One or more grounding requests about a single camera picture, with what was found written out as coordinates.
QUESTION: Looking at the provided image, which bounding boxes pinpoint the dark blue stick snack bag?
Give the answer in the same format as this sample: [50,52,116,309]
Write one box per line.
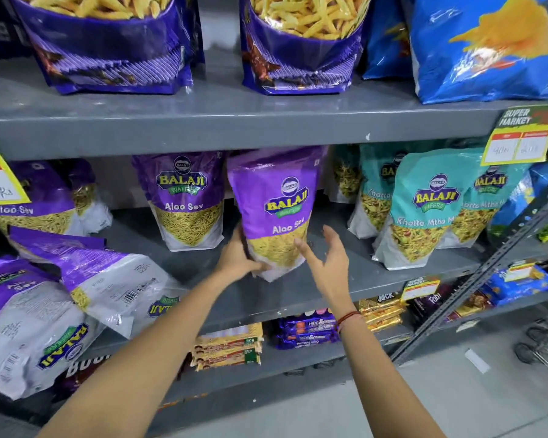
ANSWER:
[0,0,33,60]
[8,0,195,96]
[239,0,373,96]

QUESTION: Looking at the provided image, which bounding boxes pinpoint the blue biscuit pack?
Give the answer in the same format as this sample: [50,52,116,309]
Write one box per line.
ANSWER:
[481,264,548,307]

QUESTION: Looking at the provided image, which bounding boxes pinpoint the person's right hand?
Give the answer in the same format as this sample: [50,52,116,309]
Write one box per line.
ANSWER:
[294,224,353,311]

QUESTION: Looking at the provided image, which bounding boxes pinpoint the stack of purple biscuit packs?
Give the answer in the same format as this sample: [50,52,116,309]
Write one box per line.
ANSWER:
[275,308,339,351]

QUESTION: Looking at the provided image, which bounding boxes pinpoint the stack of cream biscuit packs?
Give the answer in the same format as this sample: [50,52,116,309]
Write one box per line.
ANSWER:
[191,322,265,373]

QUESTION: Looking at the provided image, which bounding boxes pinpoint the white paper label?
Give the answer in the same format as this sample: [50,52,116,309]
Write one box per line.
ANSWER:
[464,348,491,375]

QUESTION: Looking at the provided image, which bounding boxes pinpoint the grey metal shelf rack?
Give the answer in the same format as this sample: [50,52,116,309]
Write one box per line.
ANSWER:
[0,0,548,438]

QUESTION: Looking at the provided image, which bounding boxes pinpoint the blue chips bag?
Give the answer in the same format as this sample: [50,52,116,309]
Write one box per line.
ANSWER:
[410,0,548,105]
[362,0,415,81]

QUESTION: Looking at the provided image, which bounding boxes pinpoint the grey slotted upright post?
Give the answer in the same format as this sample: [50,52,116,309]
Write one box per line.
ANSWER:
[390,178,548,366]

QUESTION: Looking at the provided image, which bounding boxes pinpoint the teal snack packet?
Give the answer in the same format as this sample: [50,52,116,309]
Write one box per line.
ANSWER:
[372,149,486,271]
[438,159,532,249]
[347,143,414,240]
[324,145,362,204]

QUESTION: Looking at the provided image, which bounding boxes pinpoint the person's left forearm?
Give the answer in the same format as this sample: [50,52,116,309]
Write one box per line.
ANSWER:
[37,273,231,438]

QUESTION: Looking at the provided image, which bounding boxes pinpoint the stack of gold biscuit packs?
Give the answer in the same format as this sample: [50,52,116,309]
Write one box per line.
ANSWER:
[357,293,407,333]

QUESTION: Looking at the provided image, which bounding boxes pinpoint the blue snack packet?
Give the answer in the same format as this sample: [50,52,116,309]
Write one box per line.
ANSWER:
[488,158,548,238]

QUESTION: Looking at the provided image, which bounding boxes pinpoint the dark purple biscuit pack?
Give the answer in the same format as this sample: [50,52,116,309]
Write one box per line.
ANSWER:
[408,283,458,325]

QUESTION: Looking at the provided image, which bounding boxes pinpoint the brown gold biscuit pack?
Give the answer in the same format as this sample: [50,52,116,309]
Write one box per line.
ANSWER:
[447,291,495,322]

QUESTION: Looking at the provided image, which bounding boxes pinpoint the metal wire basket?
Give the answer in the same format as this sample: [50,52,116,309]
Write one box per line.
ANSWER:
[513,318,548,380]

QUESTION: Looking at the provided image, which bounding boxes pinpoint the small yellow price tag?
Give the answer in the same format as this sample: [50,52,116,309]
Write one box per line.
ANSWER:
[400,276,441,301]
[504,262,538,283]

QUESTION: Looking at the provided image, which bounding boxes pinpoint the purple snack pouch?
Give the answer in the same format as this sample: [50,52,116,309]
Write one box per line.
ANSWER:
[227,146,328,283]

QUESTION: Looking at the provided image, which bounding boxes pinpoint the person's right forearm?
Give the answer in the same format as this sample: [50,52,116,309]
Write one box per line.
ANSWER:
[321,296,446,438]

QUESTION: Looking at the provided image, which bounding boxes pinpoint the person's left hand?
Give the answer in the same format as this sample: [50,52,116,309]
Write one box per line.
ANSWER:
[215,222,271,288]

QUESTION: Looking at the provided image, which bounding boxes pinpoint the red thread bracelet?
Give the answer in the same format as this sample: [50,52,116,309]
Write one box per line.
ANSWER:
[334,311,363,336]

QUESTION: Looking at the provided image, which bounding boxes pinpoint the large yellow price tag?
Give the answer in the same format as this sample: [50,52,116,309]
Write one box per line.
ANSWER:
[480,105,548,167]
[0,137,31,207]

